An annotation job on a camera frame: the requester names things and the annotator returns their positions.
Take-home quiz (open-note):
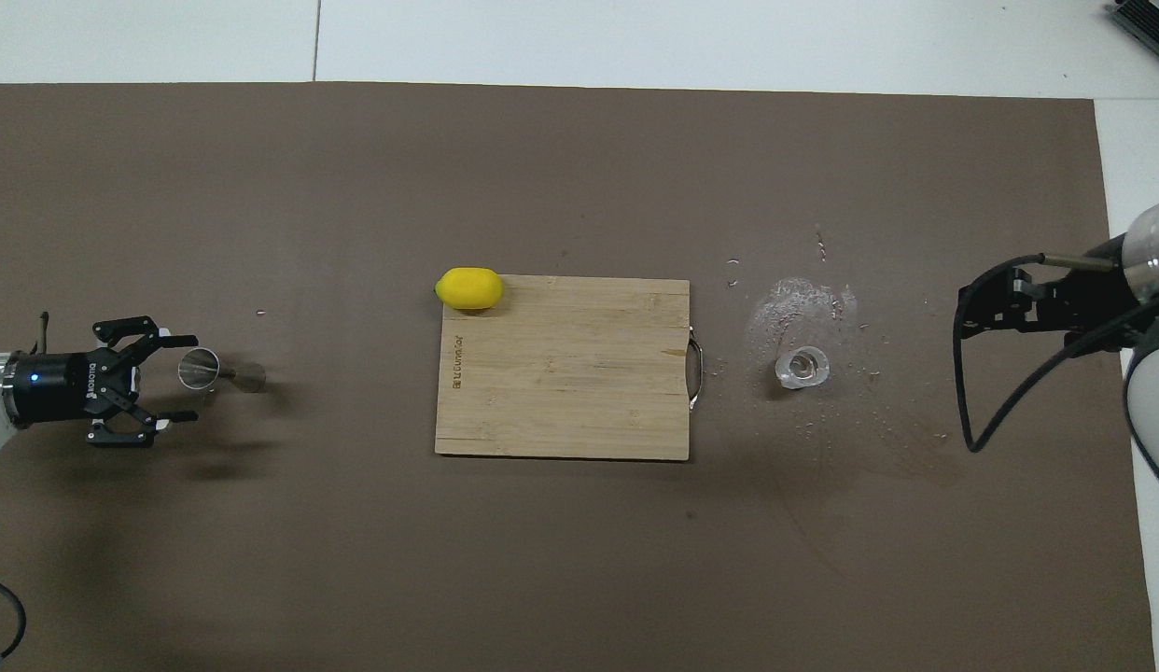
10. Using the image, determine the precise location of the metal jigger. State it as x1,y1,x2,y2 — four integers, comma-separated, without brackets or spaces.
177,347,267,394

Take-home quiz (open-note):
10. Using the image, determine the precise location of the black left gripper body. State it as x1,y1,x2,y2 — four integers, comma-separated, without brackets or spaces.
3,350,114,426

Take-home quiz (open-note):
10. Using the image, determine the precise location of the clear glass cup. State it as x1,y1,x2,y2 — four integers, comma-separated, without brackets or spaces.
775,346,831,390

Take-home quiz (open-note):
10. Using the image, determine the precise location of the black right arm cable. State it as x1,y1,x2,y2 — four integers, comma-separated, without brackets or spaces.
953,254,1159,454

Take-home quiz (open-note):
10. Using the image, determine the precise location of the yellow lemon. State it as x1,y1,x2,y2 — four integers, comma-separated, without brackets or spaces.
435,267,504,311

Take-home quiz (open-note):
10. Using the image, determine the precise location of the wooden cutting board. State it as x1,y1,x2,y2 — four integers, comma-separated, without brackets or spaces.
435,275,705,461

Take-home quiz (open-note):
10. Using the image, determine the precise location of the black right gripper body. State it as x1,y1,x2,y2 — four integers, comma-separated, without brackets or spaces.
1037,261,1140,332

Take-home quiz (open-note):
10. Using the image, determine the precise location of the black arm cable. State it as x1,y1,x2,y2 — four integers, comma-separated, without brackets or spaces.
953,254,1159,454
0,313,50,659

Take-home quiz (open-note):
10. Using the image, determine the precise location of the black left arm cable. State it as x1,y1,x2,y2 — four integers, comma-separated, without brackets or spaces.
0,313,50,659

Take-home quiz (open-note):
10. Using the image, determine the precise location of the grey ribbed device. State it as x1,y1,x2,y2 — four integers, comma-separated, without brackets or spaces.
1107,0,1159,68

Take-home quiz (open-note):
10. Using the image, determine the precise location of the brown table mat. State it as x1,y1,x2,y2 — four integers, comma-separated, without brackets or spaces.
0,82,1157,672

